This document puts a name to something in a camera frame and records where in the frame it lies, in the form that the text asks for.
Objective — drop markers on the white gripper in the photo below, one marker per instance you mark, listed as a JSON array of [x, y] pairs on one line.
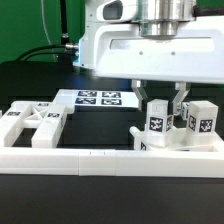
[[166, 40]]

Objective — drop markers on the white chair seat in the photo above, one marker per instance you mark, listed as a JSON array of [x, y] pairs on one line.
[[174, 140]]

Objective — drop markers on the white tagged nut cube right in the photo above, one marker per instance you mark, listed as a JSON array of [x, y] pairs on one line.
[[184, 111]]

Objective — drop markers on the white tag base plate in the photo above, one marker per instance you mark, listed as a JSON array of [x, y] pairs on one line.
[[96, 98]]

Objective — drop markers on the white chair back frame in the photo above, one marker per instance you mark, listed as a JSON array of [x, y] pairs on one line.
[[48, 120]]

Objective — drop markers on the white U-shaped fence frame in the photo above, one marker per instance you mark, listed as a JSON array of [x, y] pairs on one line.
[[22, 158]]

